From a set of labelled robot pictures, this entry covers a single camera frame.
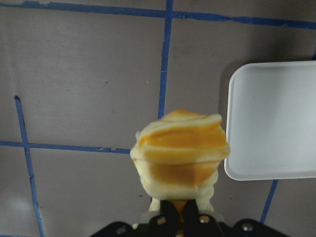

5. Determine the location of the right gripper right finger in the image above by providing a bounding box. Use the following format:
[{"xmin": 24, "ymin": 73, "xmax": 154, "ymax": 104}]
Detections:
[{"xmin": 183, "ymin": 199, "xmax": 199, "ymax": 237}]

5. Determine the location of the yellow twisted bread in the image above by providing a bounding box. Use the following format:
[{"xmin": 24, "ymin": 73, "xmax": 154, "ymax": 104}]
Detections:
[{"xmin": 130, "ymin": 110, "xmax": 230, "ymax": 221}]

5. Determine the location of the cream rectangular tray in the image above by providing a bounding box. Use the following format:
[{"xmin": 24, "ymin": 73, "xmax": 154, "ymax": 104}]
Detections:
[{"xmin": 224, "ymin": 61, "xmax": 316, "ymax": 181}]

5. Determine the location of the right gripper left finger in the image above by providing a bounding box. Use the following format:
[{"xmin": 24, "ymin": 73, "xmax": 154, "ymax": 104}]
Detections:
[{"xmin": 158, "ymin": 200, "xmax": 183, "ymax": 237}]

